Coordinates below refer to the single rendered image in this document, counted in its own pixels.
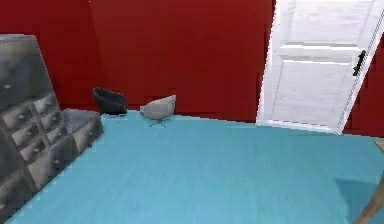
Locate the low grey drawer cabinet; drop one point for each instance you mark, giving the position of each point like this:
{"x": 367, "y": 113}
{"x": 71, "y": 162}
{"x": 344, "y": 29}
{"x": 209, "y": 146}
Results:
{"x": 83, "y": 125}

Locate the tall grey chest of drawers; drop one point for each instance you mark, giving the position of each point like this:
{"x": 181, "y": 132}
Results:
{"x": 30, "y": 126}

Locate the white room door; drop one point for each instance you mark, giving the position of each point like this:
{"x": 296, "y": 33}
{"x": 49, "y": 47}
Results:
{"x": 313, "y": 76}

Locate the black shell chair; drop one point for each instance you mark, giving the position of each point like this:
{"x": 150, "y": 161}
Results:
{"x": 110, "y": 101}

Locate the grey shell chair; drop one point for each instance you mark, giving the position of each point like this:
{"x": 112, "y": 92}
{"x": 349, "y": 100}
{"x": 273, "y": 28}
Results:
{"x": 159, "y": 108}

